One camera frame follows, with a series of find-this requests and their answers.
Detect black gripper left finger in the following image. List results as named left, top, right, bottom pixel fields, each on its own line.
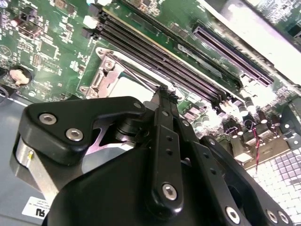
left=9, top=86, right=185, bottom=214

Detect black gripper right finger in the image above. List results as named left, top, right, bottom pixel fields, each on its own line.
left=169, top=89, right=295, bottom=226

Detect silver CPU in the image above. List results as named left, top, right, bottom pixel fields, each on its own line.
left=110, top=70, right=163, bottom=101

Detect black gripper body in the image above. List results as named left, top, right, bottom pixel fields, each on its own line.
left=41, top=144, right=219, bottom=226

